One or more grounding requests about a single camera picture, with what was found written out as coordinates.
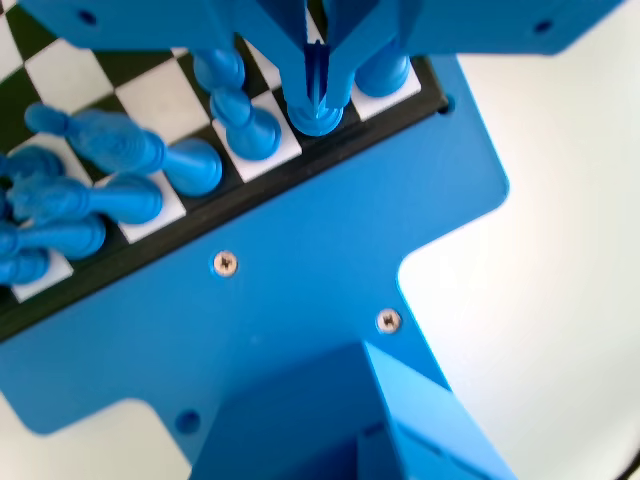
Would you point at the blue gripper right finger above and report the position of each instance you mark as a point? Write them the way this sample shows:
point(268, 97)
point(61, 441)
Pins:
point(355, 35)

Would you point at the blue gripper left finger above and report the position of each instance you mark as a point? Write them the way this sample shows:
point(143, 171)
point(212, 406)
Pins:
point(280, 35)

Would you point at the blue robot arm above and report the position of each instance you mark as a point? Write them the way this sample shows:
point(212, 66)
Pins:
point(300, 415)

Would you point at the blue rook chess piece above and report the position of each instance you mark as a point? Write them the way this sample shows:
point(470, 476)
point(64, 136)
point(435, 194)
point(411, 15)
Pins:
point(382, 80)

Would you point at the blue bishop chess piece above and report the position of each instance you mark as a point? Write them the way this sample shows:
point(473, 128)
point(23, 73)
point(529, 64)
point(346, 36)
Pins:
point(82, 237)
point(252, 137)

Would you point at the blue queen chess piece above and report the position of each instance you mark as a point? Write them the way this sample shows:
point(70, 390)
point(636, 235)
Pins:
point(137, 200)

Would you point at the blue pawn chess piece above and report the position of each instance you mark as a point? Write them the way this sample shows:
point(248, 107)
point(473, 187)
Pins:
point(32, 162)

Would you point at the black white chessboard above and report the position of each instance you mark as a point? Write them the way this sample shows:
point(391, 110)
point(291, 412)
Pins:
point(155, 107)

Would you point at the silver screw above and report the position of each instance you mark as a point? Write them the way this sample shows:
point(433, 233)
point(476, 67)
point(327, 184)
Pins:
point(389, 320)
point(225, 262)

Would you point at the blue base plate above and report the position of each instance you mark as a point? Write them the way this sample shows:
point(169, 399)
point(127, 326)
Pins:
point(280, 280)

